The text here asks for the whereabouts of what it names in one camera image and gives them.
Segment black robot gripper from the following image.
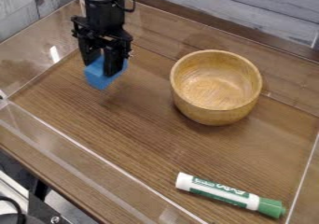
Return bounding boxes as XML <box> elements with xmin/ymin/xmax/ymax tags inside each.
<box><xmin>71</xmin><ymin>0</ymin><xmax>135</xmax><ymax>77</ymax></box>

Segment blue rectangular block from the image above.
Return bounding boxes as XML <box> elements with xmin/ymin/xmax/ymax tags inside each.
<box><xmin>84</xmin><ymin>56</ymin><xmax>128</xmax><ymax>90</ymax></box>

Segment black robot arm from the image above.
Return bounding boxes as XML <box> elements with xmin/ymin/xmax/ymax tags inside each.
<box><xmin>71</xmin><ymin>0</ymin><xmax>136</xmax><ymax>77</ymax></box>

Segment brown wooden bowl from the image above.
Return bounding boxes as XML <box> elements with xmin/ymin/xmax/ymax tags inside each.
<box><xmin>170</xmin><ymin>49</ymin><xmax>263</xmax><ymax>126</ymax></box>

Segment clear acrylic tray walls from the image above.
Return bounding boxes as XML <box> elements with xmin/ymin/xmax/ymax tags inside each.
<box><xmin>0</xmin><ymin>0</ymin><xmax>319</xmax><ymax>224</ymax></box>

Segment green white dry-erase marker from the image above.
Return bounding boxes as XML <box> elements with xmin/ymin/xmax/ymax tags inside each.
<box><xmin>176</xmin><ymin>172</ymin><xmax>286</xmax><ymax>218</ymax></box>

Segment black cable under table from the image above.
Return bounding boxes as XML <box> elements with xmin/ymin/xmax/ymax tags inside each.
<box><xmin>0</xmin><ymin>198</ymin><xmax>27</xmax><ymax>217</ymax></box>

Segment black metal table bracket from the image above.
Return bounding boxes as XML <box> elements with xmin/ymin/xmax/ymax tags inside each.
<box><xmin>27</xmin><ymin>179</ymin><xmax>63</xmax><ymax>224</ymax></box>

